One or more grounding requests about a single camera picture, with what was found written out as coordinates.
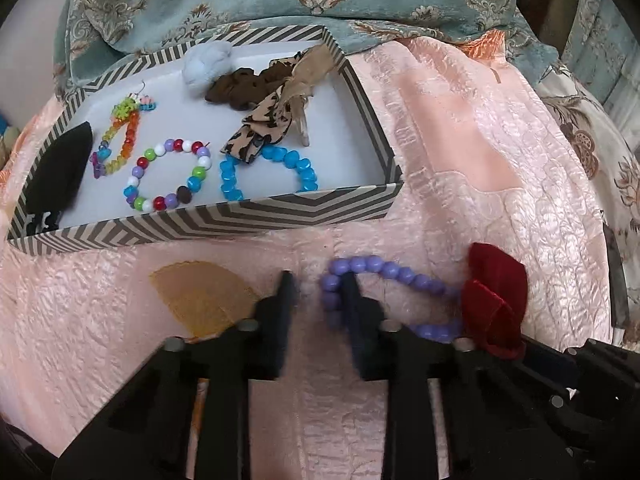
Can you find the plain beige pillow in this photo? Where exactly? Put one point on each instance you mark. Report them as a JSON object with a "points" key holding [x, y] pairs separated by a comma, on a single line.
{"points": [[30, 60]]}

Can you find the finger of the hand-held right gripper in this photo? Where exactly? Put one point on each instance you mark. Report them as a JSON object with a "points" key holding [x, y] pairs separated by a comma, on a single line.
{"points": [[547, 364], [605, 400]]}

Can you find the striped cardboard box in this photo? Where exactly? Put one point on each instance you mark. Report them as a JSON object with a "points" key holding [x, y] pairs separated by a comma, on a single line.
{"points": [[165, 80]]}

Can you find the red velvet bow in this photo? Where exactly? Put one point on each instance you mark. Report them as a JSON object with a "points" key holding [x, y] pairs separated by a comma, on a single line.
{"points": [[492, 280]]}

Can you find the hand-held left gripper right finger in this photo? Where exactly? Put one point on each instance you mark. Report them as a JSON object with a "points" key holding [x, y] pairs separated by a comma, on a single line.
{"points": [[353, 312]]}

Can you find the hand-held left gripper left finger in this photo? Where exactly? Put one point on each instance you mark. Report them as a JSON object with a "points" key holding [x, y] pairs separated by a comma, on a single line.
{"points": [[284, 310]]}

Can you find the rainbow beaded earring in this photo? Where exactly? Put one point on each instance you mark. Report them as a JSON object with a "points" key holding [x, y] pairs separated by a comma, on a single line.
{"points": [[116, 125], [131, 135]]}

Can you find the brown scrunchie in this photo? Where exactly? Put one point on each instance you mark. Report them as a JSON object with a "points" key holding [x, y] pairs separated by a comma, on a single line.
{"points": [[235, 87]]}

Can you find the pale fluffy scrunchie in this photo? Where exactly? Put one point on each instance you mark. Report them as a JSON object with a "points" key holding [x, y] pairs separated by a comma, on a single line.
{"points": [[205, 67]]}

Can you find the white floral sheet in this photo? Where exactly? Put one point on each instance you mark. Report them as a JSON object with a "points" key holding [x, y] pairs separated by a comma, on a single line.
{"points": [[585, 145]]}

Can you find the peach quilted bedspread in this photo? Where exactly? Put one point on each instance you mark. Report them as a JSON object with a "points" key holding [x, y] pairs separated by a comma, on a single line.
{"points": [[500, 185]]}

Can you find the black fabric hair clip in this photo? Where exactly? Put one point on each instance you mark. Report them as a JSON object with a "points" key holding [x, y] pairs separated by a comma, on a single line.
{"points": [[57, 170]]}

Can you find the leopard print hair scarf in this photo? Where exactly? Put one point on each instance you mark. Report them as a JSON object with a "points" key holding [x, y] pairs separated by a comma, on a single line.
{"points": [[265, 120]]}

